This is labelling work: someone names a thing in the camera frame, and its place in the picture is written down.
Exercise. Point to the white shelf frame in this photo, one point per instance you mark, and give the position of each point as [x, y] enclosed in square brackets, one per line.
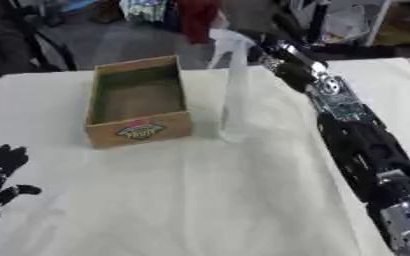
[379, 20]

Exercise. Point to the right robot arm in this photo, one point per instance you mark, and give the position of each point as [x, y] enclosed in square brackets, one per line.
[366, 146]

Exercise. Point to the black chair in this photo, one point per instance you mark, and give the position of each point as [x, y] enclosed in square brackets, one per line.
[45, 46]

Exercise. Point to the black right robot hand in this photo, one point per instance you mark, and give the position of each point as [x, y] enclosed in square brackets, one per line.
[296, 74]

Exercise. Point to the tan cardboard box green inside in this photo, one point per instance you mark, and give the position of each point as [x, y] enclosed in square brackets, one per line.
[138, 100]

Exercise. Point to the red hanging cloth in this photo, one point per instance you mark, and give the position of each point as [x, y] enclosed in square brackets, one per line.
[197, 18]

